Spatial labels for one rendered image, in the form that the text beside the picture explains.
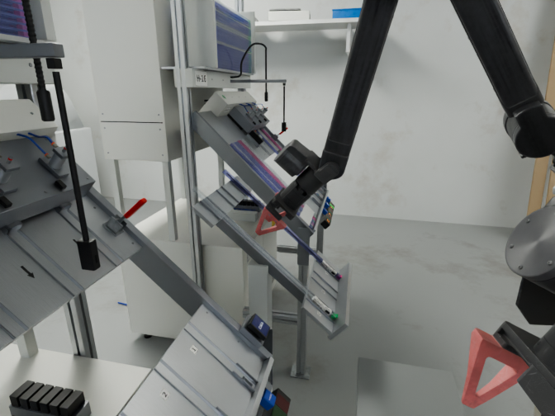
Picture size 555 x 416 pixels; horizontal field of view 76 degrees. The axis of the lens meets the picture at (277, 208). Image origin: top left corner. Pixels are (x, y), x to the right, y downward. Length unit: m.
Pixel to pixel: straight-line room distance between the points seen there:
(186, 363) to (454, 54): 3.54
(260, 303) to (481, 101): 3.20
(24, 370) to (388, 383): 0.92
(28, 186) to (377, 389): 0.87
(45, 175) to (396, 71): 3.37
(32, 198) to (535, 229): 0.68
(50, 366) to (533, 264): 1.08
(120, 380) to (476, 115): 3.57
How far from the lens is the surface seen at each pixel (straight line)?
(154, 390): 0.68
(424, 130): 3.83
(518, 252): 0.33
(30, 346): 1.21
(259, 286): 1.09
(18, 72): 0.88
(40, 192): 0.74
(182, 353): 0.74
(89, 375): 1.09
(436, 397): 1.04
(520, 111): 0.74
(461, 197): 4.03
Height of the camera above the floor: 1.30
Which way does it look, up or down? 18 degrees down
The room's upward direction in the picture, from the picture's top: straight up
